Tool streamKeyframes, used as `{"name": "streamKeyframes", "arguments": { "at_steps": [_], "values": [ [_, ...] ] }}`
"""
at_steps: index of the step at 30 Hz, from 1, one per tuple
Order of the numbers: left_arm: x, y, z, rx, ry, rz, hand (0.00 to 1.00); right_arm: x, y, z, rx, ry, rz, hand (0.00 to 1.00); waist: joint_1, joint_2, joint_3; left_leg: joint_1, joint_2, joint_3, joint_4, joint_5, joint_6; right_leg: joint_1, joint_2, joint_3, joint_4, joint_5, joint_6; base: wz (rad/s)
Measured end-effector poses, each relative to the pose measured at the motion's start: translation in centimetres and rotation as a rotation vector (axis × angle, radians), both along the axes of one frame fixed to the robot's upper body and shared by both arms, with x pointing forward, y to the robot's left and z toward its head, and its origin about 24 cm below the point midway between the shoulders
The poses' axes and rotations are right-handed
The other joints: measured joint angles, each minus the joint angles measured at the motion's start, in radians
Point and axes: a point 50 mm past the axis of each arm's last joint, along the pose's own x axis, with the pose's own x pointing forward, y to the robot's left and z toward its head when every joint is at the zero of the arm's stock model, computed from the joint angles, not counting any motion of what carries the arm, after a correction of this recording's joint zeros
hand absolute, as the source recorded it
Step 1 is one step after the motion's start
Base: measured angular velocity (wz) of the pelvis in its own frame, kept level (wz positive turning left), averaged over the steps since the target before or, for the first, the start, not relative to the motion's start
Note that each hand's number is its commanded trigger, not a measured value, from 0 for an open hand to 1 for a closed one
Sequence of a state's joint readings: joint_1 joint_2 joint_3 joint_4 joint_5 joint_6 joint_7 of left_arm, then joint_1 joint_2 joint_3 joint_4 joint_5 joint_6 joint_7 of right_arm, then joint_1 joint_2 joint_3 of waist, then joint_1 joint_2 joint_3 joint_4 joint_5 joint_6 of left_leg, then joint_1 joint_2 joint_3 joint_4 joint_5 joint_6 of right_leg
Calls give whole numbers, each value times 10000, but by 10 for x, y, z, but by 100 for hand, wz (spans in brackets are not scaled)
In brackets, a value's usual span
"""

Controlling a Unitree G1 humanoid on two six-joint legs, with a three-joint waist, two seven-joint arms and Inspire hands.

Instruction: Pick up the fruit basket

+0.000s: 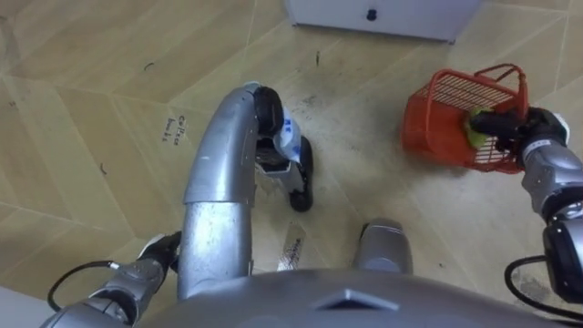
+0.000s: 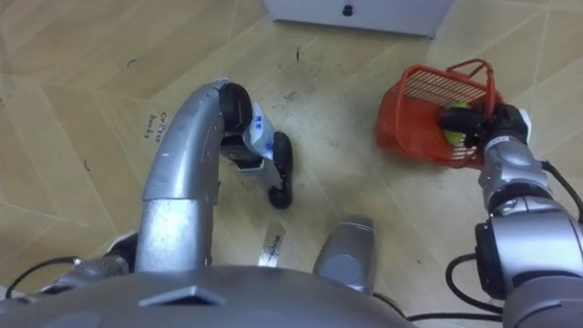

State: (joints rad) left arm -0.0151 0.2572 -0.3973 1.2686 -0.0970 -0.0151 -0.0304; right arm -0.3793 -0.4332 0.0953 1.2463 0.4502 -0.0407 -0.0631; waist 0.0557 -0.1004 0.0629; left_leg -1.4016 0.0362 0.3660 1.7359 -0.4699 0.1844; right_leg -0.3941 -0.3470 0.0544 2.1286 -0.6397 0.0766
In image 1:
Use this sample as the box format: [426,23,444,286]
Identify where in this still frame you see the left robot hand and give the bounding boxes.
[136,231,183,274]

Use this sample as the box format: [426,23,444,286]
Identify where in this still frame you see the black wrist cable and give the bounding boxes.
[46,260,121,313]
[503,254,583,323]

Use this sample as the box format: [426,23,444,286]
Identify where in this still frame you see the red plastic basket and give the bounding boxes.
[400,63,530,175]

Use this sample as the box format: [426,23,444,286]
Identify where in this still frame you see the white cabinet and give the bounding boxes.
[284,0,483,46]

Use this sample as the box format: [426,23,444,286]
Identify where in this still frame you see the robot body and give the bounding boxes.
[136,268,570,328]

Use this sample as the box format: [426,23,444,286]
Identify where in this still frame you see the robot legs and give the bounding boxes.
[176,81,414,302]

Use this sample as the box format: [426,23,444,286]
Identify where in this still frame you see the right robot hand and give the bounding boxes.
[468,107,570,154]

